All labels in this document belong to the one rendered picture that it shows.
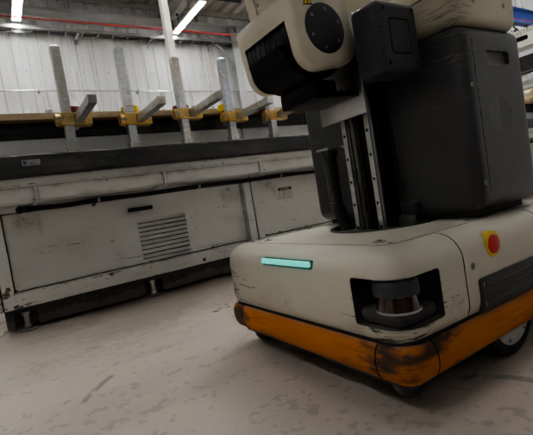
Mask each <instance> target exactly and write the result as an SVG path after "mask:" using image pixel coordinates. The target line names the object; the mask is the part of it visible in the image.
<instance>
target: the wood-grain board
mask: <svg viewBox="0 0 533 435"><path fill-rule="evenodd" d="M524 102H525V105H533V101H524ZM54 114H60V112H54V113H19V114H0V124H8V123H54ZM119 114H122V112H121V111H91V116H92V121H103V120H118V115H119ZM220 115H221V113H218V109H207V110H205V111H203V117H219V116H220ZM152 118H172V110H158V111H156V112H155V113H154V114H153V115H152Z"/></svg>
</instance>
